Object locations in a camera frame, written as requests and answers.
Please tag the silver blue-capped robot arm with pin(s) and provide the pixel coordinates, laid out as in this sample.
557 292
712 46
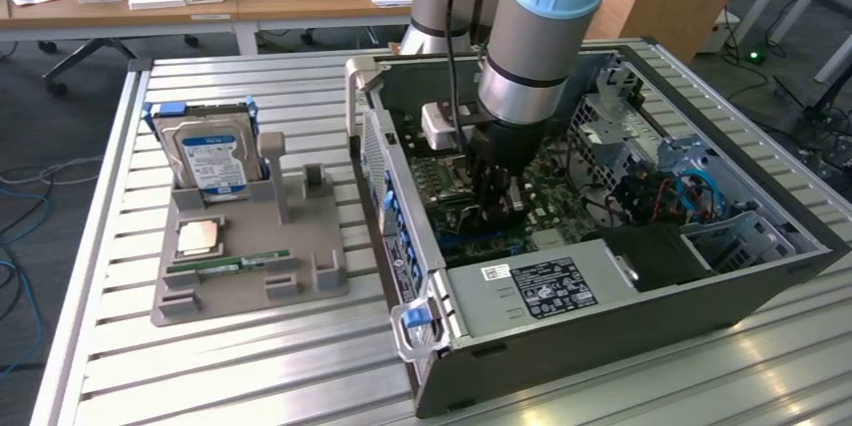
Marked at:
532 47

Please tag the open grey PC case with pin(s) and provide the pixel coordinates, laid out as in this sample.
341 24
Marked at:
599 346

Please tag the hard disk in blue caddy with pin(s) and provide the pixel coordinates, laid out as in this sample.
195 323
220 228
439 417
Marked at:
203 156

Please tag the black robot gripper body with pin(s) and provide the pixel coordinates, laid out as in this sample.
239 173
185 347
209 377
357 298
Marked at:
503 146

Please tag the copper-coloured CPU chip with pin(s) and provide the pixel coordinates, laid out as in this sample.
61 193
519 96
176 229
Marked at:
197 238

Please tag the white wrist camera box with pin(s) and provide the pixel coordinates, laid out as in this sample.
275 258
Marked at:
443 131

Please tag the silver metal drive cage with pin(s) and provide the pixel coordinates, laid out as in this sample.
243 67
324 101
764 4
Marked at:
619 146

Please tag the CPU socket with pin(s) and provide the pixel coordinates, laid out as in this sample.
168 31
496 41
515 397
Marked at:
459 171

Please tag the silver chipset heat sink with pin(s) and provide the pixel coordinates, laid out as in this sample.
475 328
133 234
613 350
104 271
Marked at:
549 240

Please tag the grey plastic parts rack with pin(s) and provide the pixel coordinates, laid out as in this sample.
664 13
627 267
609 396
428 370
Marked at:
253 226

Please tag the green motherboard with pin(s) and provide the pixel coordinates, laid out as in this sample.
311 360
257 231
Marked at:
552 206

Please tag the grey power supply unit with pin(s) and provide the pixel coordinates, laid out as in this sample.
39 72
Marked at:
479 306

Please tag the blue expansion slot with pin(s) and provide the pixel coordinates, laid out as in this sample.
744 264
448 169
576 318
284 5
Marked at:
476 239

